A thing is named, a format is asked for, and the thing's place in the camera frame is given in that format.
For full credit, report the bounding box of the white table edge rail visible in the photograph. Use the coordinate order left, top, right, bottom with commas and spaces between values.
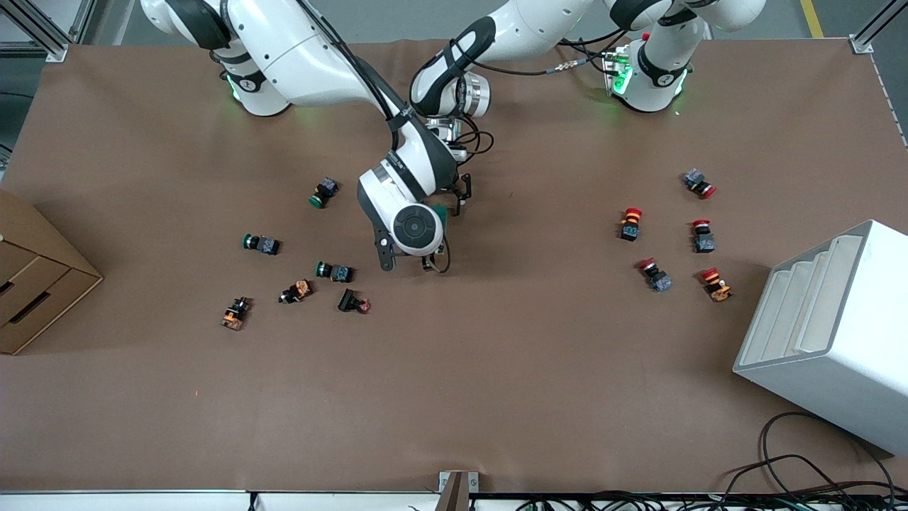
0, 490, 441, 511

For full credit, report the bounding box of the cardboard box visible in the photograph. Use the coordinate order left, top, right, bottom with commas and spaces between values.
0, 188, 104, 356

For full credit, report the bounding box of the brown table mat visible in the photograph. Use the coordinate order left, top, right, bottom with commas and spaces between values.
0, 37, 908, 495

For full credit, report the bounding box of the black looped floor cable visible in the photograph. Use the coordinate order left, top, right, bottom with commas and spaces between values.
760, 412, 896, 498
724, 454, 852, 498

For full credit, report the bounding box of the black selector switch orange block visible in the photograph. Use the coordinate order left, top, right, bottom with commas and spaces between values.
278, 279, 314, 305

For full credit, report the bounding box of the white stepped storage rack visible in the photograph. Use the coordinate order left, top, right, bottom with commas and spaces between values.
733, 219, 908, 456

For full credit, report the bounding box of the metal table edge bracket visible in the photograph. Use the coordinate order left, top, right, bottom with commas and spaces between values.
438, 470, 480, 511

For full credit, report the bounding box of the black key switch orange block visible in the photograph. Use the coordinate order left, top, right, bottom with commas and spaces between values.
220, 297, 253, 331

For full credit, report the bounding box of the black cable along table edge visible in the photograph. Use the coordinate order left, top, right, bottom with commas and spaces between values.
521, 491, 731, 511

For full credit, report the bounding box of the aluminium frame profile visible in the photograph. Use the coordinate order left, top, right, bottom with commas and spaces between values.
850, 0, 908, 55
0, 0, 96, 63

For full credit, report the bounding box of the black left arm base cable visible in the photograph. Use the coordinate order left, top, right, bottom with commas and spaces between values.
489, 28, 625, 76

